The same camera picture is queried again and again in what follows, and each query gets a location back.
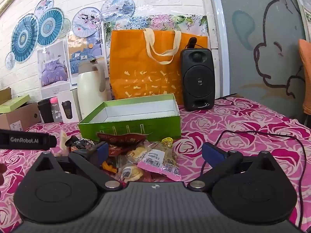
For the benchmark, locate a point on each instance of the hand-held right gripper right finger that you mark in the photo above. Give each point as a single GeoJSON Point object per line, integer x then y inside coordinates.
{"type": "Point", "coordinates": [211, 153]}

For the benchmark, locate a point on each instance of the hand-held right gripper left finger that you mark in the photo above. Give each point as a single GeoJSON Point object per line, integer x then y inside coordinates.
{"type": "Point", "coordinates": [103, 151]}

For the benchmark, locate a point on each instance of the orange snack packet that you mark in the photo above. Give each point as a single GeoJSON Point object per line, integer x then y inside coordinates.
{"type": "Point", "coordinates": [108, 167]}

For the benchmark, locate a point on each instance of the dark candy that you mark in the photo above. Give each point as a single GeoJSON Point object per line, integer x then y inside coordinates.
{"type": "Point", "coordinates": [81, 142]}

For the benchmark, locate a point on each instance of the brown red snack packet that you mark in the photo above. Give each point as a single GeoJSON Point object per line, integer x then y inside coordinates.
{"type": "Point", "coordinates": [124, 139]}

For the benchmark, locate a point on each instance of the green cardboard box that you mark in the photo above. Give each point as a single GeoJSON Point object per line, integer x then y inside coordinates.
{"type": "Point", "coordinates": [136, 126]}

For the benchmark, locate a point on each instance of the brown cardboard box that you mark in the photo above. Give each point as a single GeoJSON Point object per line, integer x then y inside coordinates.
{"type": "Point", "coordinates": [19, 120]}

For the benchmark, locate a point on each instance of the pale yellow pastry packet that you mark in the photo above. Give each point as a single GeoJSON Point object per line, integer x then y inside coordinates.
{"type": "Point", "coordinates": [136, 154]}

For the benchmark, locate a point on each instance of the black travel cup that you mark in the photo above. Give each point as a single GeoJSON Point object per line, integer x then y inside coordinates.
{"type": "Point", "coordinates": [45, 111]}

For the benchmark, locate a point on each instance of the yellow bread packet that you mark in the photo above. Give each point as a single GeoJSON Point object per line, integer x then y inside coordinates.
{"type": "Point", "coordinates": [131, 173]}

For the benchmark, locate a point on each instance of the green box lid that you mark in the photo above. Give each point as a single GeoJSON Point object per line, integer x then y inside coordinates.
{"type": "Point", "coordinates": [14, 104]}

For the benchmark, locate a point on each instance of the pale slim snack packet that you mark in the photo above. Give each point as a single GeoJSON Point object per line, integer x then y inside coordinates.
{"type": "Point", "coordinates": [63, 140]}

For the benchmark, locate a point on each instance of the pink rose print tablecloth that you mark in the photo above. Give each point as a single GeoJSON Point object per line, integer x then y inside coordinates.
{"type": "Point", "coordinates": [243, 126]}

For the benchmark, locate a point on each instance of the clear bottle pink lid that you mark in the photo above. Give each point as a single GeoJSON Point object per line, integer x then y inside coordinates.
{"type": "Point", "coordinates": [55, 110]}

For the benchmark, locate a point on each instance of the yellow jelly cup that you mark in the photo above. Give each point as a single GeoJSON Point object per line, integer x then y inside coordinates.
{"type": "Point", "coordinates": [167, 142]}

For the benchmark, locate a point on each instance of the pink edged clear snack packet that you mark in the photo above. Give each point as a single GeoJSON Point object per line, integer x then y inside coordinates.
{"type": "Point", "coordinates": [155, 161]}

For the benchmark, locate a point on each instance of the white cup packaging box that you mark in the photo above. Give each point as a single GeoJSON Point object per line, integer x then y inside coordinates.
{"type": "Point", "coordinates": [60, 97]}

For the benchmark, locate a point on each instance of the cream thermos jug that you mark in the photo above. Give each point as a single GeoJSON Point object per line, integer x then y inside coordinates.
{"type": "Point", "coordinates": [90, 94]}

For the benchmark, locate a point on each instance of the black speaker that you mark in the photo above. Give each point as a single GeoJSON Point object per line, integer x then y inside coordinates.
{"type": "Point", "coordinates": [196, 82]}

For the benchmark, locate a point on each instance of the purple bedding poster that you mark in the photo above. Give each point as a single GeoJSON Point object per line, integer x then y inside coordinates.
{"type": "Point", "coordinates": [52, 72]}

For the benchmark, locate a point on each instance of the small pale paper fan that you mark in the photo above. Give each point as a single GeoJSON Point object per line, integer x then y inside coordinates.
{"type": "Point", "coordinates": [10, 60]}

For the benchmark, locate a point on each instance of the orange tote bag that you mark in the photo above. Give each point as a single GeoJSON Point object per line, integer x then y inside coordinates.
{"type": "Point", "coordinates": [150, 77]}

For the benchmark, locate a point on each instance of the blue bedding poster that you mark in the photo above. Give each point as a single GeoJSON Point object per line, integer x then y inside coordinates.
{"type": "Point", "coordinates": [82, 58]}

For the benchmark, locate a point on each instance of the large blue paper fan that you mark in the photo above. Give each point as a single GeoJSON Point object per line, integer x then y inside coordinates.
{"type": "Point", "coordinates": [23, 38]}

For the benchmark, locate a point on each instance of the pale green paper fan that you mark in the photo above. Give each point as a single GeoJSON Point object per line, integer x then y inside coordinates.
{"type": "Point", "coordinates": [65, 28]}

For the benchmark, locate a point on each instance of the orange textured cloth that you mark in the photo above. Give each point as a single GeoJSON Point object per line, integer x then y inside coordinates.
{"type": "Point", "coordinates": [305, 77]}

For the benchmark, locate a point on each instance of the white purple paper fan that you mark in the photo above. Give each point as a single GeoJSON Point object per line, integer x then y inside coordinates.
{"type": "Point", "coordinates": [86, 21]}

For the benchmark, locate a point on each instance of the pale pink paper fan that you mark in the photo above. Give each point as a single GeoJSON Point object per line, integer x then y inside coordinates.
{"type": "Point", "coordinates": [43, 6]}

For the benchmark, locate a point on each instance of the floral wall poster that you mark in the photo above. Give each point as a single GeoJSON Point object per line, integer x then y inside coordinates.
{"type": "Point", "coordinates": [165, 21]}

